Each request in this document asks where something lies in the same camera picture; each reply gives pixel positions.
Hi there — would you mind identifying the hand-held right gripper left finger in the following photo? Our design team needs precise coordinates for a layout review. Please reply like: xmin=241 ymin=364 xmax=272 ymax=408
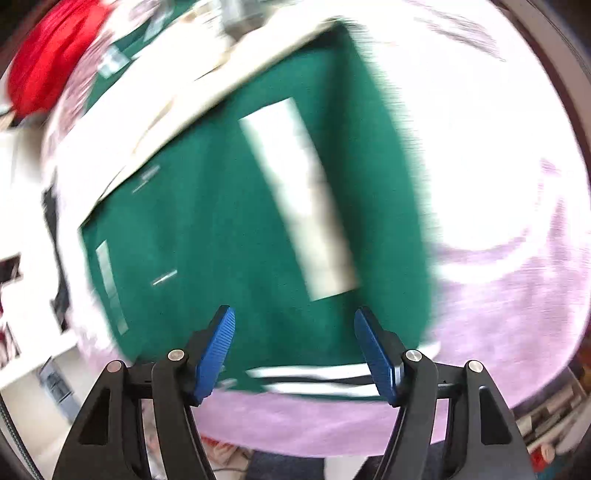
xmin=52 ymin=305 xmax=236 ymax=480

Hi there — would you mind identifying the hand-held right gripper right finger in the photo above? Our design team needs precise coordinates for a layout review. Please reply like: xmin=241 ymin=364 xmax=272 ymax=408
xmin=354 ymin=306 xmax=537 ymax=480

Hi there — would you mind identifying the green sweater with white stripes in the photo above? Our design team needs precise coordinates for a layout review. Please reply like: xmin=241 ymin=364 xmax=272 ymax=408
xmin=81 ymin=14 xmax=437 ymax=398

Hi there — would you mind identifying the pink floral blanket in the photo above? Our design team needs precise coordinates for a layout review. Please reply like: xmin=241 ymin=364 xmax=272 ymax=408
xmin=41 ymin=0 xmax=591 ymax=459

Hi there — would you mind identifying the white shelf unit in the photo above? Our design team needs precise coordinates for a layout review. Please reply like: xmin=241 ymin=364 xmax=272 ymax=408
xmin=0 ymin=129 xmax=81 ymax=418

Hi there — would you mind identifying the cream cloth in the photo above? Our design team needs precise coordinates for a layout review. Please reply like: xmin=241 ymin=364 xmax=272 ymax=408
xmin=99 ymin=18 xmax=352 ymax=204

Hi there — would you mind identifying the red cushion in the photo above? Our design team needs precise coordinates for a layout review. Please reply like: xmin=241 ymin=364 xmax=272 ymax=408
xmin=7 ymin=0 xmax=112 ymax=116

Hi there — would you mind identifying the grey braided cable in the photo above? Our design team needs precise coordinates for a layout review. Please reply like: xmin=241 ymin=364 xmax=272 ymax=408
xmin=0 ymin=397 xmax=44 ymax=480

